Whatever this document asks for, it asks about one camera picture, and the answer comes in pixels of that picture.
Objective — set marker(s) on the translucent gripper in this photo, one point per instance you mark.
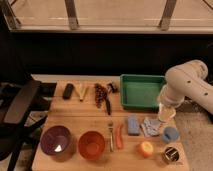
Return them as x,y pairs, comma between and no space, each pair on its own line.
165,113

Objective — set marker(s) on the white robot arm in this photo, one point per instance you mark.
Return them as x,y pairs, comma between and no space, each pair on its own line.
187,80

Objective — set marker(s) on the blue plastic cup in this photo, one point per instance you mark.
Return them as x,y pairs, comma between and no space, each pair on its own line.
170,134

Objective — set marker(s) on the blue sponge block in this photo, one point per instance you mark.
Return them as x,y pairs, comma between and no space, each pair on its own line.
133,126

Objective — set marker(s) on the green plastic tray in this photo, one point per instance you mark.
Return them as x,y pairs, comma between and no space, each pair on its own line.
140,92

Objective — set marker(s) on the yellow orange toy fruit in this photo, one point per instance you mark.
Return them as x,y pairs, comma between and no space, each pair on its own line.
146,149

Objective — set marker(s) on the metal can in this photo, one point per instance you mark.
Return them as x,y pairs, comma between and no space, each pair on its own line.
171,155

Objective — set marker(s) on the small black clip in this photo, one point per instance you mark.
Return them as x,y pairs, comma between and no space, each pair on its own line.
112,87

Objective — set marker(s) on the silver fork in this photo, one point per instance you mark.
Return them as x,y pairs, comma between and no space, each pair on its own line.
110,127

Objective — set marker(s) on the dark red grape bunch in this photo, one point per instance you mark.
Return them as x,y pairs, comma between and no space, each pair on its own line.
100,94

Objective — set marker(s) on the orange bowl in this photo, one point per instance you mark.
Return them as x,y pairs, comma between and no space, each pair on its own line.
91,145

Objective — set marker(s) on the yellow banana peel toy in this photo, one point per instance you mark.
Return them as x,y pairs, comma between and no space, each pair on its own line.
81,90

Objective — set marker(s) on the black rectangular block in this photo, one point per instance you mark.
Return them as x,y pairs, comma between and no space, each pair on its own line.
68,91

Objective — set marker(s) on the purple bowl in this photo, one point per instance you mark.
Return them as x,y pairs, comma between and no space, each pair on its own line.
55,140

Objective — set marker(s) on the black office chair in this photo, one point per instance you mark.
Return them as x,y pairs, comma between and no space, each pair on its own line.
13,130

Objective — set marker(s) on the black handled utensil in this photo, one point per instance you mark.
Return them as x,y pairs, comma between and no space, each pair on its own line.
107,104

